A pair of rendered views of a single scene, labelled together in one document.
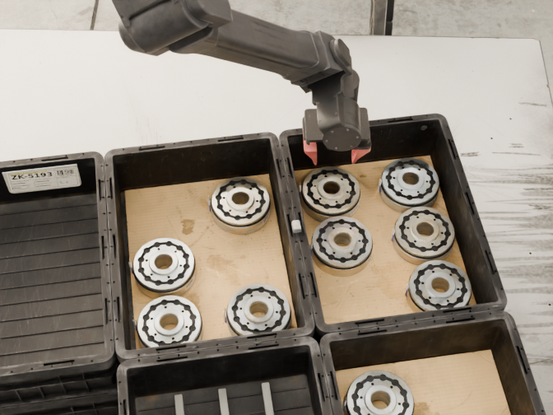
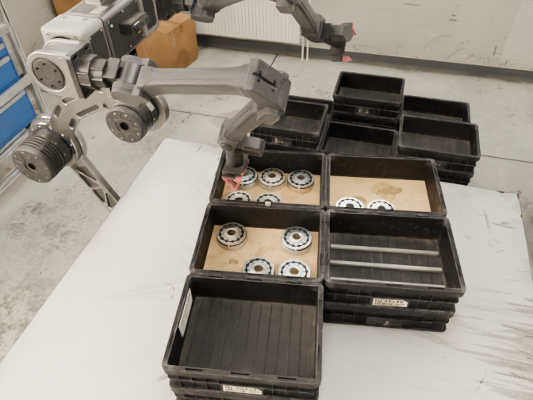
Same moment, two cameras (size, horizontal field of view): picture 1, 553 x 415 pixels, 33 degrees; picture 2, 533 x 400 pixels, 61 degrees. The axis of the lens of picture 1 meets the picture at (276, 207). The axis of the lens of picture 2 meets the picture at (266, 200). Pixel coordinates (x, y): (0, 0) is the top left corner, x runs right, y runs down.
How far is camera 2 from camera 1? 1.16 m
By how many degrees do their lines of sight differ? 47
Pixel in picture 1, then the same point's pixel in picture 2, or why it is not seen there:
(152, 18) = (282, 93)
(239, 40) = not seen: hidden behind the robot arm
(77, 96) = (90, 324)
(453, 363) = (332, 186)
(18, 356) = (290, 349)
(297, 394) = (336, 237)
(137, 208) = not seen: hidden behind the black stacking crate
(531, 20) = not seen: hidden behind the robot
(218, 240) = (246, 251)
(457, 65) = (165, 164)
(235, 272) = (267, 247)
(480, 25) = (80, 200)
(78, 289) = (255, 315)
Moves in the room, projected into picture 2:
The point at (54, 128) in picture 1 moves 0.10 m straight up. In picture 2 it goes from (109, 340) to (100, 324)
